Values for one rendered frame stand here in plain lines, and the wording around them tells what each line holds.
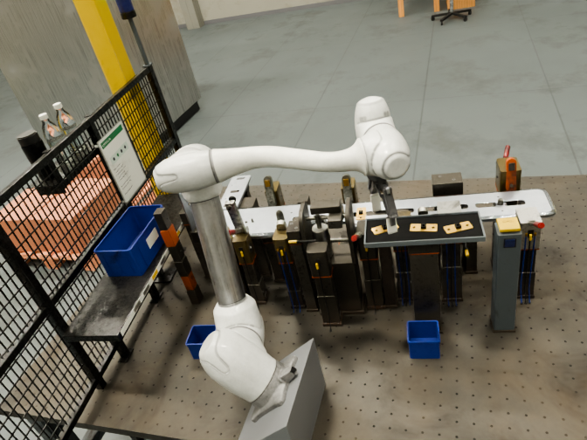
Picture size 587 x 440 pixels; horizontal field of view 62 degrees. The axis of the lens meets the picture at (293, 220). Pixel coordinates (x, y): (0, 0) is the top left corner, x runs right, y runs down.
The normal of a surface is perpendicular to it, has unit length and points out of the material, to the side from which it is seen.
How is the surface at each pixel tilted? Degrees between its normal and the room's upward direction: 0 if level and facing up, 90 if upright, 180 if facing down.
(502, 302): 90
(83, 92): 90
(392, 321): 0
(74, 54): 90
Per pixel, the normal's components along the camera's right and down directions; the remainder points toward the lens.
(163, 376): -0.20, -0.80
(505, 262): -0.15, 0.59
